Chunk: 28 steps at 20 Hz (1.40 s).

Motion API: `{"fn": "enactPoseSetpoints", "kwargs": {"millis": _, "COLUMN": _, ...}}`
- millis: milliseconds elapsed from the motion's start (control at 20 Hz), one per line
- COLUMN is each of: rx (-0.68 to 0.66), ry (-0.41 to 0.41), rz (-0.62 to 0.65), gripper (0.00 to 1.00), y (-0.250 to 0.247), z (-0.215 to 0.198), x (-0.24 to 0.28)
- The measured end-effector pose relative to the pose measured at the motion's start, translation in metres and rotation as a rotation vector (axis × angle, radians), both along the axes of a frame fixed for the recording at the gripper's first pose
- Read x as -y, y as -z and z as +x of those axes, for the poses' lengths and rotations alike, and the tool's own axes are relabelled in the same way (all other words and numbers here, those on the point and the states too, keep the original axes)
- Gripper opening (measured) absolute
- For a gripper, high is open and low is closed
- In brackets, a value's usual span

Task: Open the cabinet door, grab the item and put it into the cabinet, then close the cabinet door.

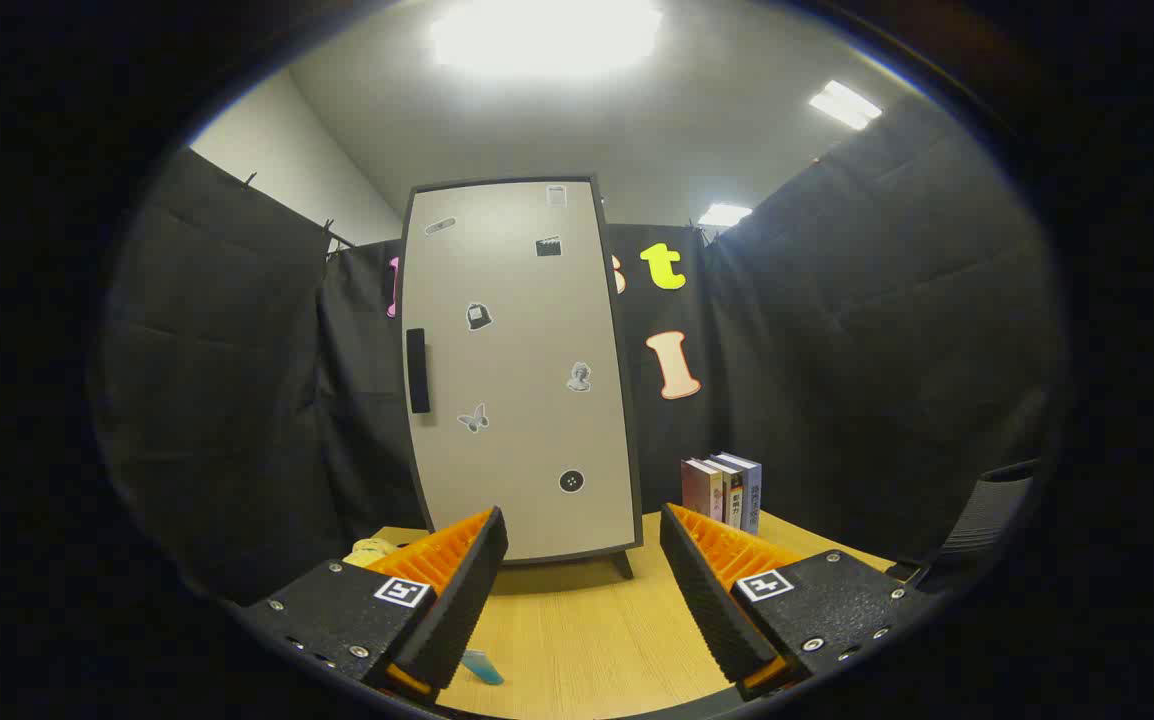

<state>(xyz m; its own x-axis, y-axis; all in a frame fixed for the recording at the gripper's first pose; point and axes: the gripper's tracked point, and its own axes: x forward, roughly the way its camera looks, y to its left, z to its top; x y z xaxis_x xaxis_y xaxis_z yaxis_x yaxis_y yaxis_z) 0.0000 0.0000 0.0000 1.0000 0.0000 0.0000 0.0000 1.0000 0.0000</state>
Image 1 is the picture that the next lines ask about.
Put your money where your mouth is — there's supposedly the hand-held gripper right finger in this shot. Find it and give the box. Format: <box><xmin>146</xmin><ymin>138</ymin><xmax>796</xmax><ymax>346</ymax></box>
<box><xmin>659</xmin><ymin>502</ymin><xmax>938</xmax><ymax>701</ymax></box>

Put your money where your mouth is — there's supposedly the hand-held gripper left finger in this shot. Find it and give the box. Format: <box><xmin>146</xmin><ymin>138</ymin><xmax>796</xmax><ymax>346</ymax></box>
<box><xmin>237</xmin><ymin>505</ymin><xmax>510</xmax><ymax>701</ymax></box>

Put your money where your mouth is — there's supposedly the blue cosmetic tube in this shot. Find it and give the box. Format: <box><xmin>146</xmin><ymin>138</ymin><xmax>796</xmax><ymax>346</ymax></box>
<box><xmin>460</xmin><ymin>650</ymin><xmax>505</xmax><ymax>687</ymax></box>

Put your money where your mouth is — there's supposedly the black door handle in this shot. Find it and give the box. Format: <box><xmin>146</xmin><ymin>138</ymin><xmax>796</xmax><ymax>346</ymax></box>
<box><xmin>406</xmin><ymin>328</ymin><xmax>430</xmax><ymax>414</ymax></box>

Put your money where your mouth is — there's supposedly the dark grey cabinet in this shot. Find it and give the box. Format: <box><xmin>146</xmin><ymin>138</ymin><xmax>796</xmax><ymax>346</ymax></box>
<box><xmin>399</xmin><ymin>176</ymin><xmax>644</xmax><ymax>581</ymax></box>

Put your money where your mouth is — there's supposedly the cream spine book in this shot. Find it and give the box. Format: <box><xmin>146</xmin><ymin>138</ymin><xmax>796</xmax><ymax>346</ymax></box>
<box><xmin>705</xmin><ymin>456</ymin><xmax>744</xmax><ymax>529</ymax></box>

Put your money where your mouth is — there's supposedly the reddish brown book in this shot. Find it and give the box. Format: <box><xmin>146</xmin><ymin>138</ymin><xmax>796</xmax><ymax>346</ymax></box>
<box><xmin>681</xmin><ymin>458</ymin><xmax>724</xmax><ymax>523</ymax></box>

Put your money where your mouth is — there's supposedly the yellow plush toy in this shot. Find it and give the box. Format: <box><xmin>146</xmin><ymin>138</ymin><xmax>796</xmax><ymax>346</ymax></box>
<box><xmin>342</xmin><ymin>538</ymin><xmax>398</xmax><ymax>569</ymax></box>

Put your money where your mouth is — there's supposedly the black ribbed chair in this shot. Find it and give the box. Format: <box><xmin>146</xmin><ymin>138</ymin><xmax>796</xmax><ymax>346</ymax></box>
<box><xmin>887</xmin><ymin>460</ymin><xmax>1038</xmax><ymax>586</ymax></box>

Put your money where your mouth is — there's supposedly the black backdrop cloth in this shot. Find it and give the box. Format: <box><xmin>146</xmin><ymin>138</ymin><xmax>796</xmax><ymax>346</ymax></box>
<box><xmin>92</xmin><ymin>95</ymin><xmax>1068</xmax><ymax>601</ymax></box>

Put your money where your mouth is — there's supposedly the long ceiling light panel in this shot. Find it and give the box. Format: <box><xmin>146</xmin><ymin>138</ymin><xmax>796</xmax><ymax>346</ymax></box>
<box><xmin>809</xmin><ymin>80</ymin><xmax>883</xmax><ymax>131</ymax></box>

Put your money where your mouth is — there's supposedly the large ceiling light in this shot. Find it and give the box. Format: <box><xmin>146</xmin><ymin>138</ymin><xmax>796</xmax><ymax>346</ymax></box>
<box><xmin>429</xmin><ymin>0</ymin><xmax>664</xmax><ymax>79</ymax></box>

